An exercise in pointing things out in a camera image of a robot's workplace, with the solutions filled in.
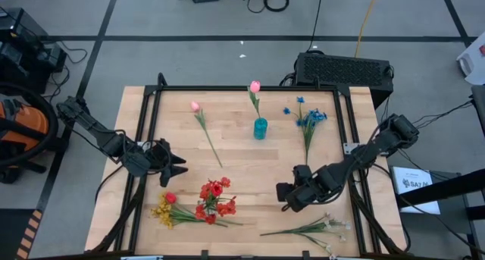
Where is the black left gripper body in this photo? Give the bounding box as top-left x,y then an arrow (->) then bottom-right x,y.
121,139 -> 167,177

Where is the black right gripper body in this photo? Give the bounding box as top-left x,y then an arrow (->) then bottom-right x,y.
294,164 -> 342,211

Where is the red artificial tulip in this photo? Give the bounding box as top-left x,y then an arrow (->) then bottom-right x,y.
164,192 -> 198,215

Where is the yellow artificial flower bunch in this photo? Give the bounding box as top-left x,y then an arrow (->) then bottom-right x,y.
150,194 -> 243,230

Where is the white artificial flower bunch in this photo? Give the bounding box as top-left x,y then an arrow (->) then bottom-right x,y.
258,213 -> 352,259

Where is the red artificial flower bunch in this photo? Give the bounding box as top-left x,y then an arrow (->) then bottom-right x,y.
193,176 -> 239,226

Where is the blue glass vase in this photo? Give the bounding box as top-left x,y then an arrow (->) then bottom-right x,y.
252,117 -> 269,141

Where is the blue artificial flower bunch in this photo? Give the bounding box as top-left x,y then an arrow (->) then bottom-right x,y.
282,96 -> 329,166

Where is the pink artificial tulip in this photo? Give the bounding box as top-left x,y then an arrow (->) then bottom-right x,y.
248,80 -> 262,121
189,100 -> 224,168

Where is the white paper sheet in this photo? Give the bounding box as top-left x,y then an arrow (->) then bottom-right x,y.
390,165 -> 442,216

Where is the black computer case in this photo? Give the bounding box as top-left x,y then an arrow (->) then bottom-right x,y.
293,51 -> 396,110

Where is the orange vacuum cleaner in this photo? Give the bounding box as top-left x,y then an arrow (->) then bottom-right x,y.
0,81 -> 61,185

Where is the black side table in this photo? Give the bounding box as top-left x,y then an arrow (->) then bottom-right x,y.
393,84 -> 485,260

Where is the black equipment stack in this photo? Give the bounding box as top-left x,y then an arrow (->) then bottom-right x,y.
0,8 -> 68,95

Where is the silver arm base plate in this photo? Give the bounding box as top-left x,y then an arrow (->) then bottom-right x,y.
342,141 -> 359,156

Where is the black floor cable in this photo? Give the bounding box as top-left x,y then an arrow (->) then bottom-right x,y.
306,0 -> 326,52

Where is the coiled black cable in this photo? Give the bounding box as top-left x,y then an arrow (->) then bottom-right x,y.
262,0 -> 290,14

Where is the yellow cable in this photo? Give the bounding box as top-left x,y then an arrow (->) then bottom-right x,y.
353,0 -> 381,59

